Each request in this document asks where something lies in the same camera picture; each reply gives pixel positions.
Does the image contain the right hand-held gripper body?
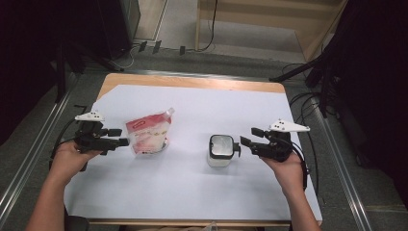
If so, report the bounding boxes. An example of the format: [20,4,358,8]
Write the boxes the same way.
[250,118,312,164]

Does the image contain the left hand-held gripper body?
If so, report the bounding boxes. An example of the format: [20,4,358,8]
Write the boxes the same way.
[73,110,118,156]

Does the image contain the clear jar with black lid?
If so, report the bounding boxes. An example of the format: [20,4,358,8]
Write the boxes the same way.
[206,134,242,168]

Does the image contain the red and white spout pouch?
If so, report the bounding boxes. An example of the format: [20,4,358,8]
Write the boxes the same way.
[124,107,176,157]

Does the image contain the person's right hand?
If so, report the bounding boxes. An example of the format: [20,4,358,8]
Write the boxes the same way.
[260,149,306,197]

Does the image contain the person's left hand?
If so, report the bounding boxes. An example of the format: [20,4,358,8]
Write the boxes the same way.
[50,141,103,188]

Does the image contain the white paper sheet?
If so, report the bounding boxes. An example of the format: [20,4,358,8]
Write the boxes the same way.
[63,84,323,222]

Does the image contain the black tripod stand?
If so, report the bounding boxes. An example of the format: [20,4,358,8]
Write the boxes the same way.
[268,54,341,118]

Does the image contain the black cabinet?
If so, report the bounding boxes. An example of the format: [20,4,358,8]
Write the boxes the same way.
[95,0,142,61]

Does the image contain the black curtain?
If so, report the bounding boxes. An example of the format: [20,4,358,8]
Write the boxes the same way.
[320,0,408,210]

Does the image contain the left hand-held gripper cable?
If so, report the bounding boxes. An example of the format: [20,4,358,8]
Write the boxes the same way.
[47,118,88,172]

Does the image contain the hand-held gripper cable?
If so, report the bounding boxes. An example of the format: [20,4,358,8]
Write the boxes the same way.
[47,118,88,172]
[290,141,311,191]

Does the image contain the black floor cables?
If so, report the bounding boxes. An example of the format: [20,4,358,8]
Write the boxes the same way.
[282,62,321,196]

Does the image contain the right hand-held gripper cable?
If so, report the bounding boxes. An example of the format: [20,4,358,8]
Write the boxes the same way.
[290,141,311,191]

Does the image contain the metal floor rail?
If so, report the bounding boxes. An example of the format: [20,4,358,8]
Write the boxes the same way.
[0,92,75,219]
[312,102,373,231]

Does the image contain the white floor cable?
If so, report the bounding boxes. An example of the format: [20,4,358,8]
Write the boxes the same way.
[118,46,136,70]

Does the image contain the light wooden frame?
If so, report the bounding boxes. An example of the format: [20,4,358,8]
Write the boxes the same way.
[194,0,349,64]

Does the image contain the hanging black cable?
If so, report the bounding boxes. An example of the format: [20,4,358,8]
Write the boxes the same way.
[195,0,219,53]

